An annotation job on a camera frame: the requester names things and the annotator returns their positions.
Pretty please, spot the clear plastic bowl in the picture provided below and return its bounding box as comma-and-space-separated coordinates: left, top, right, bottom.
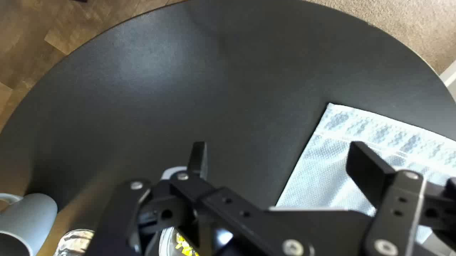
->
155, 227, 201, 256

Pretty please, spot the grey mug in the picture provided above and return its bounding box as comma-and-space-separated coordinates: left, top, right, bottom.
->
0, 191, 60, 256

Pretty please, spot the white ceramic bowl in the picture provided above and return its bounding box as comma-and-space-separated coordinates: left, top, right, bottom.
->
161, 165, 190, 183

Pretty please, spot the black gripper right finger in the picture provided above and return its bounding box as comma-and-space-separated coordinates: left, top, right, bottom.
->
346, 141, 456, 256

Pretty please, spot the clear glass jar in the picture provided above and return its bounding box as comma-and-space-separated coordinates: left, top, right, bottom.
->
56, 228, 97, 256

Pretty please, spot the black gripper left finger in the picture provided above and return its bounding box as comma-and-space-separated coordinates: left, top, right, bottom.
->
91, 141, 315, 256

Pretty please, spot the light blue cloth towel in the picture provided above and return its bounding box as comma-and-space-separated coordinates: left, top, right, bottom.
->
275, 103, 456, 247

